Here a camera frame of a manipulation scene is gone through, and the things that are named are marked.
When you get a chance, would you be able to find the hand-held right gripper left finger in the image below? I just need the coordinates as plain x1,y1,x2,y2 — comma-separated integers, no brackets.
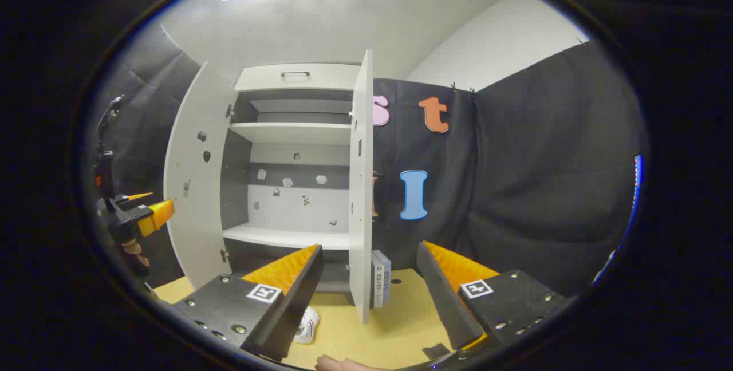
172,244,324,362

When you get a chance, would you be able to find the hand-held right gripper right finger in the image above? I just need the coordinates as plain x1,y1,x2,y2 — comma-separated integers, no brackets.
416,240,568,352

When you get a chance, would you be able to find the white shoe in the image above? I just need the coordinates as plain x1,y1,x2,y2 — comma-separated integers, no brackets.
293,305,320,344

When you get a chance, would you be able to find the white cabinet door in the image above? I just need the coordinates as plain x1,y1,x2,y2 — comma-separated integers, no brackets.
163,61,238,290
348,49,374,325

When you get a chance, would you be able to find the white shoe cabinet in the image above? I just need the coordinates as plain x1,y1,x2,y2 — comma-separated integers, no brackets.
163,49,374,325

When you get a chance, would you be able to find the white cabinet shelf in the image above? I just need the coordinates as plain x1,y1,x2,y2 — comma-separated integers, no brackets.
222,223,351,250
229,122,352,145

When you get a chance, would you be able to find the book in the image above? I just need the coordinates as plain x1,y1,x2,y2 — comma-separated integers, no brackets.
369,250,392,309

